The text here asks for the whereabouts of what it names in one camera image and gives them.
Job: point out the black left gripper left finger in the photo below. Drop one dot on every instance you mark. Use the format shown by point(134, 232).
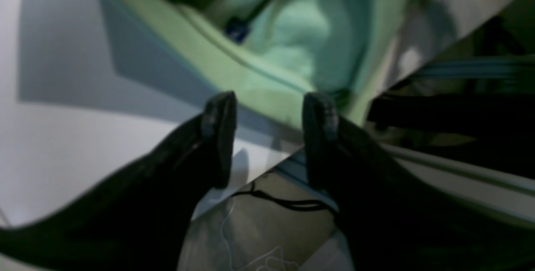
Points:
point(137, 218)

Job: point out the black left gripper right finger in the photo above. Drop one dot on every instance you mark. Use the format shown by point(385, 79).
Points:
point(392, 220)

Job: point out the light green T-shirt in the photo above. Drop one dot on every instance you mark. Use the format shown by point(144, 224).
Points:
point(272, 52)

